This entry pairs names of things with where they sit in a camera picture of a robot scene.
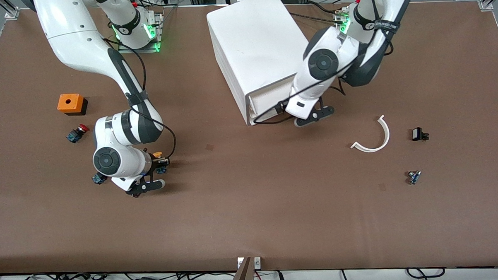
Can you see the white plastic drawer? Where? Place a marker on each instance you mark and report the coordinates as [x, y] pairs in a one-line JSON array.
[[268, 100]]

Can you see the yellow push button switch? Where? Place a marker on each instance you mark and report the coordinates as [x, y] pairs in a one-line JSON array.
[[157, 154]]

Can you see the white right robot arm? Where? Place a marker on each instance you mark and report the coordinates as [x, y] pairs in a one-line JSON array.
[[75, 34]]

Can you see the white curved plastic strip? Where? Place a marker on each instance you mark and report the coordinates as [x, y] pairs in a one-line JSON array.
[[384, 137]]

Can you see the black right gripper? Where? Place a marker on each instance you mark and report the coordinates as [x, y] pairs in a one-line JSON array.
[[156, 163]]

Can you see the white metal bracket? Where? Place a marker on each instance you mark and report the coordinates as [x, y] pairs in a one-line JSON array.
[[240, 262], [257, 262]]

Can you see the small blue grey switch part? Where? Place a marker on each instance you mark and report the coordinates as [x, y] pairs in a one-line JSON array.
[[414, 177]]

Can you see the orange button enclosure box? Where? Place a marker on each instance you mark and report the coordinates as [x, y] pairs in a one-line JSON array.
[[67, 103]]

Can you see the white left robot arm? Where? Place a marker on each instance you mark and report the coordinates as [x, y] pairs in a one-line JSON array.
[[325, 62]]

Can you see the red push button switch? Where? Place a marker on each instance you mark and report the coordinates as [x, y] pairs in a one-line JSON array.
[[77, 133]]

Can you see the green push button switch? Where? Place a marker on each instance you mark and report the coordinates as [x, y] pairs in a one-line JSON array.
[[97, 179]]

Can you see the white plastic drawer cabinet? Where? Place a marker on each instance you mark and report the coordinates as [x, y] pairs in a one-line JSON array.
[[258, 40]]

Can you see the small black clip part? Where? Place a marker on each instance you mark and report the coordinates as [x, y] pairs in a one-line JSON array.
[[418, 134]]

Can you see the brown angled post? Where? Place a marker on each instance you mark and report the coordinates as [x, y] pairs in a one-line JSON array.
[[243, 277]]

